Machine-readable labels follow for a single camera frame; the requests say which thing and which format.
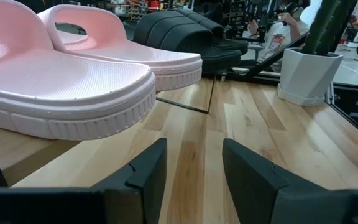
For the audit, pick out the green cactus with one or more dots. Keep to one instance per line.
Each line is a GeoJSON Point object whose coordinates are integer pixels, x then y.
{"type": "Point", "coordinates": [322, 28]}

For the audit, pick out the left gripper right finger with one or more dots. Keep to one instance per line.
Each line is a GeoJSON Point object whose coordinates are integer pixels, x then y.
{"type": "Point", "coordinates": [259, 199]}

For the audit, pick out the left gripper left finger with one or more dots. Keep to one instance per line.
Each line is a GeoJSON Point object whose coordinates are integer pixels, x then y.
{"type": "Point", "coordinates": [141, 193]}

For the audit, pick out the pink foam slide sandal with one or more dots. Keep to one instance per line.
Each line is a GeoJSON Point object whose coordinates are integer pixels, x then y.
{"type": "Point", "coordinates": [129, 53]}
{"type": "Point", "coordinates": [57, 77]}

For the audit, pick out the white plant pot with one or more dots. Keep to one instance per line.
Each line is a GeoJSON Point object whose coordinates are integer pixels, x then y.
{"type": "Point", "coordinates": [306, 77]}

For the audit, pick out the person in background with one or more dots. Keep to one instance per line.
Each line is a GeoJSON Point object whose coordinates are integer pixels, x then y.
{"type": "Point", "coordinates": [278, 37]}

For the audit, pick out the black foam slide sandal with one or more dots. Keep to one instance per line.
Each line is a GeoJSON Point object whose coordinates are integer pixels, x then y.
{"type": "Point", "coordinates": [179, 34]}
{"type": "Point", "coordinates": [235, 45]}

